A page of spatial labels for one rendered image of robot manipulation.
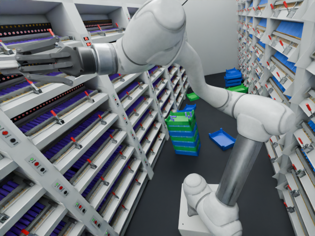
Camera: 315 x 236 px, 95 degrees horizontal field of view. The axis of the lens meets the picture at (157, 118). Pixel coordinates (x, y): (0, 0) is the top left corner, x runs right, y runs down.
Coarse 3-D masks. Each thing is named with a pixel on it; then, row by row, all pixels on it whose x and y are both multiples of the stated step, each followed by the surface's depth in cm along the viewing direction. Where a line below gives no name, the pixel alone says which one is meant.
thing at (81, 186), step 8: (112, 128) 139; (120, 128) 135; (120, 136) 131; (112, 144) 123; (104, 152) 116; (112, 152) 120; (104, 160) 110; (88, 168) 104; (96, 168) 104; (88, 176) 99; (72, 184) 91; (80, 184) 94; (88, 184) 98; (80, 192) 92
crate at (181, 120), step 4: (172, 112) 183; (176, 112) 180; (180, 112) 178; (184, 112) 175; (188, 112) 173; (192, 112) 169; (180, 116) 179; (184, 116) 177; (192, 116) 163; (168, 120) 177; (172, 120) 176; (176, 120) 174; (180, 120) 171; (184, 120) 169; (188, 120) 155; (192, 120) 162; (168, 124) 170; (172, 124) 168; (176, 124) 165; (180, 124) 163; (184, 124) 160; (188, 124) 158
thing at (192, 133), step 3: (195, 123) 176; (195, 126) 173; (195, 129) 173; (171, 132) 176; (174, 132) 174; (177, 132) 172; (192, 132) 162; (171, 135) 179; (174, 135) 177; (177, 135) 175; (180, 135) 172; (183, 135) 171; (186, 135) 169; (189, 135) 167; (192, 135) 165
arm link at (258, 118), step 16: (256, 96) 61; (240, 112) 63; (256, 112) 57; (272, 112) 53; (288, 112) 52; (240, 128) 63; (256, 128) 58; (272, 128) 54; (288, 128) 54; (240, 144) 65; (256, 144) 61; (240, 160) 65; (224, 176) 73; (240, 176) 67; (224, 192) 72; (208, 208) 77; (224, 208) 72; (208, 224) 77; (224, 224) 71; (240, 224) 72
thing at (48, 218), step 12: (36, 204) 82; (48, 204) 82; (60, 204) 82; (24, 216) 77; (36, 216) 77; (48, 216) 79; (60, 216) 81; (12, 228) 72; (24, 228) 73; (36, 228) 75; (48, 228) 75
